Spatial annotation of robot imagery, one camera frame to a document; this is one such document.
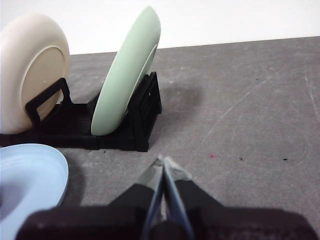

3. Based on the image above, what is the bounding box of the white plate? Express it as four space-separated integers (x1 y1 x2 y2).
0 12 71 135

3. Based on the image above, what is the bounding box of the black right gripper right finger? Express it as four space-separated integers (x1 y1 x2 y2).
164 156 316 240

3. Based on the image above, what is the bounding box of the black plate rack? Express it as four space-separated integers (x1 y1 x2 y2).
0 71 163 153

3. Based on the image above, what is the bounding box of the green plate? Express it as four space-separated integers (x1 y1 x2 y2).
90 5 162 137

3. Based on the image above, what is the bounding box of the blue plate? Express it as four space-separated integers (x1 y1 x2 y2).
0 143 70 222

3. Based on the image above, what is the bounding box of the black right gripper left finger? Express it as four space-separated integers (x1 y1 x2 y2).
14 154 165 240

